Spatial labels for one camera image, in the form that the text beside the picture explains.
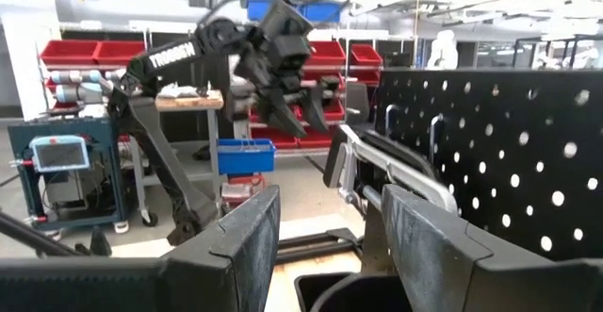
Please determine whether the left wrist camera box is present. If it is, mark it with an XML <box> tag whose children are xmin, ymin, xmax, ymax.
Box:
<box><xmin>262</xmin><ymin>0</ymin><xmax>316</xmax><ymax>41</ymax></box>

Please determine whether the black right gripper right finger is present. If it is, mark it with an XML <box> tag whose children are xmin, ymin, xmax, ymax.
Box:
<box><xmin>381</xmin><ymin>183</ymin><xmax>603</xmax><ymax>312</ymax></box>

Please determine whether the teal equipment cart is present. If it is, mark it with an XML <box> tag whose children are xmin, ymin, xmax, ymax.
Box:
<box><xmin>6</xmin><ymin>115</ymin><xmax>132</xmax><ymax>234</ymax></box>

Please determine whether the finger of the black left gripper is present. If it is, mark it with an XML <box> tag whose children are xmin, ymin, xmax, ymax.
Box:
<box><xmin>260</xmin><ymin>87</ymin><xmax>308</xmax><ymax>140</ymax></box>
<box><xmin>300</xmin><ymin>82</ymin><xmax>332</xmax><ymax>135</ymax></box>

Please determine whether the black metal pegboard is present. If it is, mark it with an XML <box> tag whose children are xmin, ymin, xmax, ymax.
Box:
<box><xmin>374</xmin><ymin>65</ymin><xmax>603</xmax><ymax>262</ymax></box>

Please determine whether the blue storage bin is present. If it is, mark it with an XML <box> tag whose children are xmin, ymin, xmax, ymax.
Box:
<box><xmin>243</xmin><ymin>0</ymin><xmax>275</xmax><ymax>22</ymax></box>
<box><xmin>300</xmin><ymin>0</ymin><xmax>344</xmax><ymax>25</ymax></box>
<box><xmin>216</xmin><ymin>137</ymin><xmax>278</xmax><ymax>176</ymax></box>

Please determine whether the wooden-top workbench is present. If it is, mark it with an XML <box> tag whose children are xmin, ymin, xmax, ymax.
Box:
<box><xmin>154</xmin><ymin>89</ymin><xmax>226</xmax><ymax>196</ymax></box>

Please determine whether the white humanoid robot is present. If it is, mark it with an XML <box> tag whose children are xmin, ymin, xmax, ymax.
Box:
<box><xmin>425</xmin><ymin>27</ymin><xmax>460</xmax><ymax>72</ymax></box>

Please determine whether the red wheeled cart frame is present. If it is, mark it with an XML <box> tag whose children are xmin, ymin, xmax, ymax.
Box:
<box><xmin>220</xmin><ymin>173</ymin><xmax>266</xmax><ymax>210</ymax></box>

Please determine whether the hacksaw silver frame black handle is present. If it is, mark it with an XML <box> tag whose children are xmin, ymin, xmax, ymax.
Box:
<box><xmin>323</xmin><ymin>123</ymin><xmax>459</xmax><ymax>215</ymax></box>

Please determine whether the silver double-prong pegboard hook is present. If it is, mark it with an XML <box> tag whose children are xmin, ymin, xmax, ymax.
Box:
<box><xmin>384</xmin><ymin>103</ymin><xmax>400</xmax><ymax>138</ymax></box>
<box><xmin>428</xmin><ymin>112</ymin><xmax>445</xmax><ymax>163</ymax></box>

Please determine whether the black aluminium table frame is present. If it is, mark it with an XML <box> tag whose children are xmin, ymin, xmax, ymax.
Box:
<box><xmin>0</xmin><ymin>209</ymin><xmax>365</xmax><ymax>265</ymax></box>

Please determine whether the black corner bracket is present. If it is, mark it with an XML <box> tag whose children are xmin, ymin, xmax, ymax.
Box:
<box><xmin>88</xmin><ymin>225</ymin><xmax>114</xmax><ymax>257</ymax></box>

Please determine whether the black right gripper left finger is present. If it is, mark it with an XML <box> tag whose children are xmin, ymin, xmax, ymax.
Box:
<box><xmin>0</xmin><ymin>184</ymin><xmax>284</xmax><ymax>312</ymax></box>

